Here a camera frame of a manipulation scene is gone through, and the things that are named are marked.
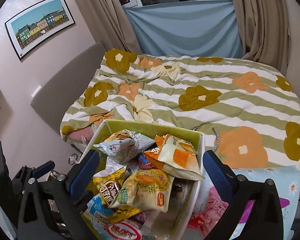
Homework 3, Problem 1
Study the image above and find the gold cocoa pillow snack bag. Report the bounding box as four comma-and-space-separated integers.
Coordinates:
93, 167, 126, 206

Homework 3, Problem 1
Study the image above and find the pink rice snack bag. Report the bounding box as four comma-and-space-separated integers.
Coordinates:
187, 186, 229, 237

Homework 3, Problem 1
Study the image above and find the blue white snack bag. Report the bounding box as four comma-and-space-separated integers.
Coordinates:
83, 193, 142, 230

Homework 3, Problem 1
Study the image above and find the silver white snack bag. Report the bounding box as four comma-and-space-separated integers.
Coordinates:
93, 129, 155, 164

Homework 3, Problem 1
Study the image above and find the yellow orange snack bag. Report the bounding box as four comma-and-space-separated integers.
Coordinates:
143, 134, 204, 181

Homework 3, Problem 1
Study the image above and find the purple snack bag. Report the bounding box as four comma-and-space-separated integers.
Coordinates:
239, 198, 290, 224

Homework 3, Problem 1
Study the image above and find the dark blue red snack bag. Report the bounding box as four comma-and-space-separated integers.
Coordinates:
138, 153, 159, 170

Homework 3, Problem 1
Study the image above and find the green cardboard box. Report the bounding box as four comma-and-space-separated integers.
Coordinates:
79, 119, 205, 239

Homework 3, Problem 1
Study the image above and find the red white snack bag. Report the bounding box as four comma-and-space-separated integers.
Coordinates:
104, 219, 142, 240

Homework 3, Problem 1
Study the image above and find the pale yellow green snack bag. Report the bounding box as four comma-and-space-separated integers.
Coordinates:
109, 169, 174, 213

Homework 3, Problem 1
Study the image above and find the pink pillow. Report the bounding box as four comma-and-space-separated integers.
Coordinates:
68, 126, 94, 145

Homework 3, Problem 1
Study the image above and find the floral striped bed blanket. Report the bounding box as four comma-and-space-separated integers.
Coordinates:
60, 49, 300, 171

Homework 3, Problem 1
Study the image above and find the grey headboard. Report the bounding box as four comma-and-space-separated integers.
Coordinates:
30, 42, 106, 134

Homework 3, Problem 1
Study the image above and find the blue cloth under window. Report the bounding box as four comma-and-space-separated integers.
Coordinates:
125, 0, 243, 58

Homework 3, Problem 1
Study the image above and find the framed houses picture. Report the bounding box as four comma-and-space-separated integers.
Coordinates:
5, 0, 75, 60

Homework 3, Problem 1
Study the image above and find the left beige curtain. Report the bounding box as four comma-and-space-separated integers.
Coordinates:
75, 0, 142, 54

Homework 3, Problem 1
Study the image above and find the beige curtain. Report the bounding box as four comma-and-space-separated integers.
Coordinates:
75, 0, 142, 54
232, 0, 290, 75

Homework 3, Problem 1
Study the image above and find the right beige curtain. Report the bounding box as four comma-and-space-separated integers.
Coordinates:
232, 0, 290, 75

